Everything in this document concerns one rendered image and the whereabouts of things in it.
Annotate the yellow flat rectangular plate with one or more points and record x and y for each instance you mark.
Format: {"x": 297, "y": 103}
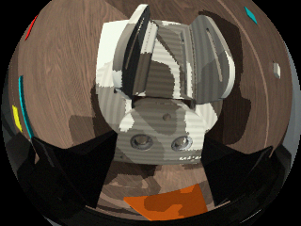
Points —
{"x": 17, "y": 118}

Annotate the teal flat bar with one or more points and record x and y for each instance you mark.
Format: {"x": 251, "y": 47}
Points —
{"x": 22, "y": 104}

